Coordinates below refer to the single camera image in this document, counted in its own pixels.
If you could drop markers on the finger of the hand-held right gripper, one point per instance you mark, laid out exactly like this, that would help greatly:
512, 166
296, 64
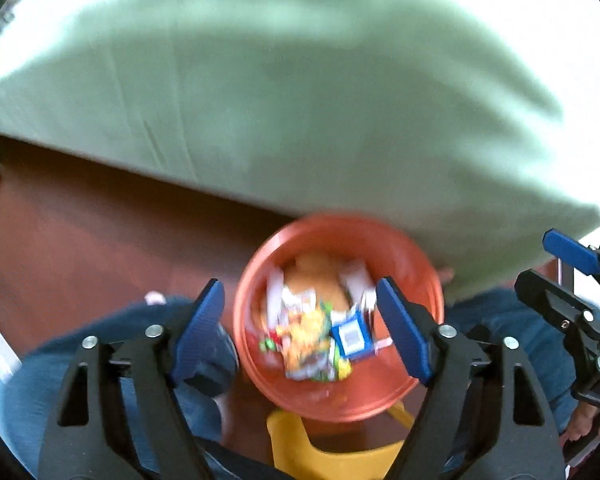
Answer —
567, 252
550, 300

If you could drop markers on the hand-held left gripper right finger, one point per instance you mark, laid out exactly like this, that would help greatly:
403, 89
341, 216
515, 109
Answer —
405, 335

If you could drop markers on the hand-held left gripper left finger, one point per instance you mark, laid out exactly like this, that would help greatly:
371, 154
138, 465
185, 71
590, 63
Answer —
200, 330

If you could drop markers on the blue and white small carton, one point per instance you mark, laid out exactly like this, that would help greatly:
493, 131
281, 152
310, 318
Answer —
351, 337

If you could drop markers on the white tissue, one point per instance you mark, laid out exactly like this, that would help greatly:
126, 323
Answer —
356, 280

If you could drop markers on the orange plastic basin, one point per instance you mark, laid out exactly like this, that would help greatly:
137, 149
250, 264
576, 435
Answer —
405, 255

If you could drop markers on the colourful snack wrapper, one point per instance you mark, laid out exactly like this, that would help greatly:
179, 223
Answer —
307, 345

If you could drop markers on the person's right hand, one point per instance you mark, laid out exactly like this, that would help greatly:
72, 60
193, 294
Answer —
582, 422

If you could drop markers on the person's right leg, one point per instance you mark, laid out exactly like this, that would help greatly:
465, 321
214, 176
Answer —
495, 310

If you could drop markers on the white paper piece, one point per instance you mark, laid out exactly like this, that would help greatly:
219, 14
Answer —
275, 295

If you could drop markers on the yellow fruit peel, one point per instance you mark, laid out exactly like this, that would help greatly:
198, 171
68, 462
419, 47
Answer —
312, 275

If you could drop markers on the yellow plastic stool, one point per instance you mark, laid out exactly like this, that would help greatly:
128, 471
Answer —
290, 440

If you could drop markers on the green bed sheet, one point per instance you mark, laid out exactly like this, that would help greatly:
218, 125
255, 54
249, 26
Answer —
280, 85

